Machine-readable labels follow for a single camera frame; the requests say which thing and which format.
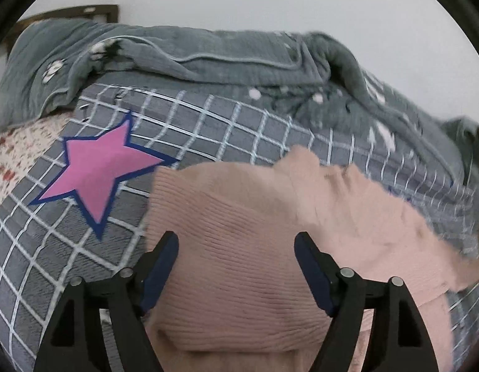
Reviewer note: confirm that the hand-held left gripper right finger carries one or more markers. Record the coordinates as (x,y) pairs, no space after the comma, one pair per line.
(312,273)

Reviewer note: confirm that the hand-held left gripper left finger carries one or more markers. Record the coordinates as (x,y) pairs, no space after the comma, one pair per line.
(162,273)

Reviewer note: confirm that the pink ribbed knit sweater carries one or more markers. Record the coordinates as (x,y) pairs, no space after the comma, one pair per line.
(243,236)

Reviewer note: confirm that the grey checked star bedsheet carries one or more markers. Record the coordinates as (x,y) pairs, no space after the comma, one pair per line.
(224,131)

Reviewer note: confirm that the dark wooden headboard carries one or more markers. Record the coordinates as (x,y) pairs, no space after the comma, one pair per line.
(103,11)

